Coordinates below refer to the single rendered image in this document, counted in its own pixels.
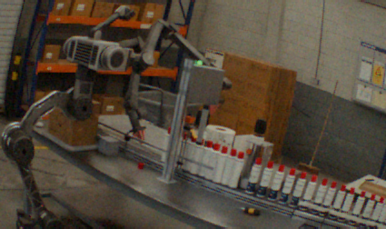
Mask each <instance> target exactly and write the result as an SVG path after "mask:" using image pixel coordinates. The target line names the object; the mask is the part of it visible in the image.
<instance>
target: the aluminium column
mask: <svg viewBox="0 0 386 229"><path fill-rule="evenodd" d="M196 62H197V60H196V59H188V58H185V61H184V66H186V67H189V68H192V65H196ZM190 74H191V73H187V72H185V71H183V74H182V79H181V83H180V89H183V90H185V91H187V88H188V84H189V79H190ZM185 97H186V95H181V94H178V98H177V103H176V107H175V108H174V112H173V120H172V125H171V130H170V135H169V140H168V145H167V154H166V158H165V162H164V167H163V175H162V179H164V180H165V181H167V182H168V181H172V180H173V174H174V169H175V166H176V161H177V156H178V153H179V148H180V143H181V139H182V134H183V125H184V120H185V116H186V112H187V107H188V102H187V101H185Z"/></svg>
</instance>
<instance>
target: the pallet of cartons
mask: <svg viewBox="0 0 386 229"><path fill-rule="evenodd" d="M204 58H205V59H206V60H208V61H209V62H211V63H212V64H214V65H216V66H217V67H218V68H220V69H221V70H223V71H224V75H223V76H224V77H227V79H228V80H229V81H231V82H232V83H233V87H232V89H231V90H227V89H222V94H221V99H223V100H225V103H224V105H219V107H218V108H217V109H216V110H215V112H214V114H213V115H211V117H210V119H209V122H208V125H209V124H211V125H219V126H223V127H227V128H230V129H232V130H233V131H235V135H245V134H255V132H254V127H255V123H256V120H257V119H258V118H261V119H264V120H266V121H267V128H266V132H265V134H264V135H263V136H264V142H265V141H266V142H268V143H271V144H273V149H272V155H271V159H270V161H273V163H274V164H281V161H282V157H281V156H280V154H281V151H282V146H283V139H284V138H285V133H286V127H287V124H288V121H289V117H290V113H291V110H292V99H293V92H294V89H295V81H296V78H297V72H296V71H293V70H292V69H290V68H287V67H282V66H279V65H274V64H273V63H270V62H267V61H263V60H260V59H255V58H251V57H249V56H245V55H238V54H235V53H230V52H226V51H220V50H217V49H213V48H208V47H206V49H205V54H204Z"/></svg>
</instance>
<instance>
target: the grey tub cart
mask: <svg viewBox="0 0 386 229"><path fill-rule="evenodd" d="M139 85H140V86H143V87H146V88H149V89H152V90H155V91H147V92H138V105H137V106H138V108H144V109H145V111H146V112H147V118H146V119H142V120H140V121H143V122H146V123H148V124H152V125H155V126H158V127H160V128H162V129H165V130H168V127H171V125H172V120H173V112H174V108H175V107H176V103H177V98H178V94H173V93H170V92H166V91H163V90H162V89H161V88H158V87H157V88H155V87H151V86H148V85H143V84H140V83H139ZM199 106H203V105H201V104H194V103H188V107H187V112H186V115H187V114H192V115H193V117H194V120H195V117H196V114H197V111H198V107H199Z"/></svg>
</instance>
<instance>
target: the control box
mask: <svg viewBox="0 0 386 229"><path fill-rule="evenodd" d="M223 75H224V71H223V70H221V69H220V68H218V67H210V66H208V65H198V64H196V65H192V69H191V74H190V79H189V84H188V88H187V92H186V97H185V101H187V102H188V103H194V104H201V105H214V106H218V105H219V101H220V96H221V91H222V87H223Z"/></svg>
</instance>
